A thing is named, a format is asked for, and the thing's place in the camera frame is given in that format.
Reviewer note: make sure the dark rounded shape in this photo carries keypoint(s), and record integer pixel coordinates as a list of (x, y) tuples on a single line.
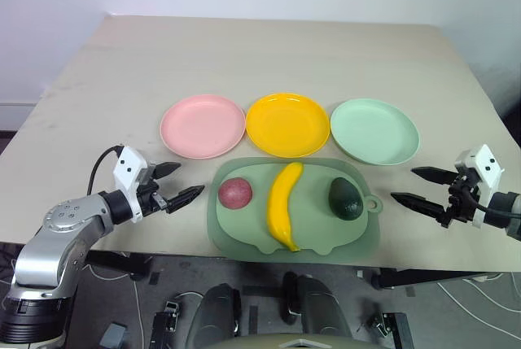
[(215, 316), (315, 304)]

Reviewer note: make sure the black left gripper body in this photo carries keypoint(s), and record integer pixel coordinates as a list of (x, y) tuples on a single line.
[(150, 198)]

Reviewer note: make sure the pink plate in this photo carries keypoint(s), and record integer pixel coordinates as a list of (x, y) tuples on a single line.
[(202, 126)]

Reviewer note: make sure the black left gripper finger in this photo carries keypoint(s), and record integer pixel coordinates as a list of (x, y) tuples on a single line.
[(167, 169), (186, 197)]

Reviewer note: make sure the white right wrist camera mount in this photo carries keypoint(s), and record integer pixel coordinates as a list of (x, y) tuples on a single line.
[(486, 166)]

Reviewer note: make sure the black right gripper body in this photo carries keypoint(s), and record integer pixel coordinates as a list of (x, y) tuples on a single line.
[(460, 202)]

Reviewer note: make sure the dark green avocado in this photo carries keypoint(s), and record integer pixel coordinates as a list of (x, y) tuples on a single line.
[(345, 198)]

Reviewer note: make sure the black table frame bar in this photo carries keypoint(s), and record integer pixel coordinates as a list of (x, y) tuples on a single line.
[(122, 263), (431, 277)]

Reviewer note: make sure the yellow banana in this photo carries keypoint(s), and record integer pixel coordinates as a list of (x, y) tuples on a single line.
[(281, 206)]

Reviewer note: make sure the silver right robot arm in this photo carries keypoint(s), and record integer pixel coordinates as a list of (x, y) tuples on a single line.
[(509, 215)]

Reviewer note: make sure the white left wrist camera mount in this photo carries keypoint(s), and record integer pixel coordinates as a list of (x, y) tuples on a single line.
[(129, 164)]

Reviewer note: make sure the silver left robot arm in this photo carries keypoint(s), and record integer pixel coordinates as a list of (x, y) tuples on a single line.
[(61, 239)]

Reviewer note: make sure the yellow plate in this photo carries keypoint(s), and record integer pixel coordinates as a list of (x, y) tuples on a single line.
[(287, 124)]

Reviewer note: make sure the black floor stand foot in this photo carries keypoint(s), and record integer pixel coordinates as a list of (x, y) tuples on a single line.
[(167, 324), (390, 328)]

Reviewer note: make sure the grey small box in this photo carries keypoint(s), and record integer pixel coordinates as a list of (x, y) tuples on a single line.
[(114, 337)]

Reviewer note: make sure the green silicone tray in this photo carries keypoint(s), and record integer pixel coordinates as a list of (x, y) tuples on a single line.
[(244, 227)]

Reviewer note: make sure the red round fruit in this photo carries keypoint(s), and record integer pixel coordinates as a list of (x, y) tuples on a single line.
[(235, 193)]

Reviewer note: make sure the light green plate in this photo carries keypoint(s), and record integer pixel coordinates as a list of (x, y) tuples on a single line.
[(374, 131)]

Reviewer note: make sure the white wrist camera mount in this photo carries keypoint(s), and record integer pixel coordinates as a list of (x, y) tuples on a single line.
[(129, 164), (486, 166)]

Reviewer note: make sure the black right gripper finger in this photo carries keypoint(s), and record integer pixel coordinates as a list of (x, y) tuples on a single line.
[(432, 174), (417, 204)]

